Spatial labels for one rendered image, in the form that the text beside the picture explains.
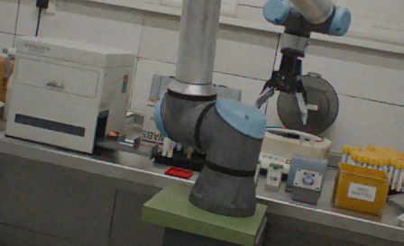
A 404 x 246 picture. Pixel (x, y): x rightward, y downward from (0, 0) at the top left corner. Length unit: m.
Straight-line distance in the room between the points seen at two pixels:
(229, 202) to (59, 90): 0.70
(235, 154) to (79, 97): 0.63
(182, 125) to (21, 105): 0.64
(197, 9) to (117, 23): 1.10
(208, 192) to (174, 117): 0.19
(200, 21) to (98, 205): 1.33
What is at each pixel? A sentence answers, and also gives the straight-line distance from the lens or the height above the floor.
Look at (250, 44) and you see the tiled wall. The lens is 2.32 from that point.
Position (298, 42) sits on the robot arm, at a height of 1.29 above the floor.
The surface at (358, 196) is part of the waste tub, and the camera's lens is 1.73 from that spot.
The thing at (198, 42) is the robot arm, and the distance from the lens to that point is 1.37.
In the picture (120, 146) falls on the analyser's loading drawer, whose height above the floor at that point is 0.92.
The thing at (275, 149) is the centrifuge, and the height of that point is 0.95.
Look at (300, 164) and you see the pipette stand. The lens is 1.79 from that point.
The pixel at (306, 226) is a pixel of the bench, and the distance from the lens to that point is 1.71.
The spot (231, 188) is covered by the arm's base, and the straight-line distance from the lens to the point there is 1.34.
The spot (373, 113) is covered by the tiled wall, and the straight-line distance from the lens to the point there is 2.31.
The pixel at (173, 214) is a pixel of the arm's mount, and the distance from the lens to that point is 1.29.
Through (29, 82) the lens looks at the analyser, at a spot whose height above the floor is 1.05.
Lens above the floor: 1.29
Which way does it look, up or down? 8 degrees down
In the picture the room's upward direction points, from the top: 10 degrees clockwise
